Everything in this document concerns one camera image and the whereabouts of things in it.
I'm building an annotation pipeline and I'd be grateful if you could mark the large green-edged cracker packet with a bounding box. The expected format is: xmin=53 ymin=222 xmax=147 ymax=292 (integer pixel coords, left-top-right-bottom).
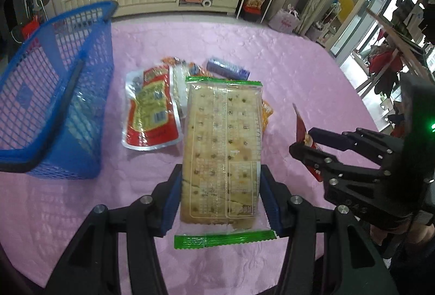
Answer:
xmin=174 ymin=76 xmax=276 ymax=250

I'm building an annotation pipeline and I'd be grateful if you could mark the person's right hand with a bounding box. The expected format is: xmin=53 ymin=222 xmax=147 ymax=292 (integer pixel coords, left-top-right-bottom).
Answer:
xmin=370 ymin=222 xmax=435 ymax=250

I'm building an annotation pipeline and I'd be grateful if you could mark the red bag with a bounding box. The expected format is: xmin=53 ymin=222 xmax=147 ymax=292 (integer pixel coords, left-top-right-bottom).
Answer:
xmin=22 ymin=14 xmax=43 ymax=41

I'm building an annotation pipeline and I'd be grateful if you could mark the small clear cracker packet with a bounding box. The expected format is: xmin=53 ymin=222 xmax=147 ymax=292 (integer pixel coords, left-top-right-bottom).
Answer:
xmin=169 ymin=61 xmax=199 ymax=119

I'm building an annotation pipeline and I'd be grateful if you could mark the pink quilted blanket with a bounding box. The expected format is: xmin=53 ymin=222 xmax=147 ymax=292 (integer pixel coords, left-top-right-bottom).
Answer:
xmin=0 ymin=20 xmax=403 ymax=292

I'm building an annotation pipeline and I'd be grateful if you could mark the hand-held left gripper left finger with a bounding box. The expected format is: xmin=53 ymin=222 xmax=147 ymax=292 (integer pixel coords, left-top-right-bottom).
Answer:
xmin=44 ymin=164 xmax=184 ymax=295

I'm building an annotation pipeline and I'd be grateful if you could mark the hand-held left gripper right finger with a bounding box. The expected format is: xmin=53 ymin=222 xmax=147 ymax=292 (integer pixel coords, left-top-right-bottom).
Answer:
xmin=259 ymin=164 xmax=398 ymax=295

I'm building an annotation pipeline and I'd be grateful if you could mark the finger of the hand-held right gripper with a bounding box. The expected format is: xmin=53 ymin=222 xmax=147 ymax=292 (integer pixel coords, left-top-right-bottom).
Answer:
xmin=307 ymin=128 xmax=405 ymax=166
xmin=289 ymin=142 xmax=395 ymax=187

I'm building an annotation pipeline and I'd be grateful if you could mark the purple gum box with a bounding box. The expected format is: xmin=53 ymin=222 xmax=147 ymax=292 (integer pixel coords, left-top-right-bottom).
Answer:
xmin=206 ymin=57 xmax=251 ymax=81

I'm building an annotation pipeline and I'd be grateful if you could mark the red and black box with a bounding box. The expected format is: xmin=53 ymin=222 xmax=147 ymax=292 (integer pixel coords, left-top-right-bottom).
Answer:
xmin=244 ymin=6 xmax=264 ymax=22

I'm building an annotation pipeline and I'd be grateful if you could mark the pink gift bag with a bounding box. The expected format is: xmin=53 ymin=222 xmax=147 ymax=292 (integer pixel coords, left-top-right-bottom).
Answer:
xmin=269 ymin=4 xmax=300 ymax=35

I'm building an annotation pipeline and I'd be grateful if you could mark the small red snack packet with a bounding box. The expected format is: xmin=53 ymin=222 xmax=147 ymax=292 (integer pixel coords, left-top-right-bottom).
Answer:
xmin=292 ymin=103 xmax=323 ymax=183

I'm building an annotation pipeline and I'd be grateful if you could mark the blue plastic mesh basket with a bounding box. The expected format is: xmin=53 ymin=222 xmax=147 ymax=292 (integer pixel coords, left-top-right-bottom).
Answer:
xmin=0 ymin=0 xmax=119 ymax=180

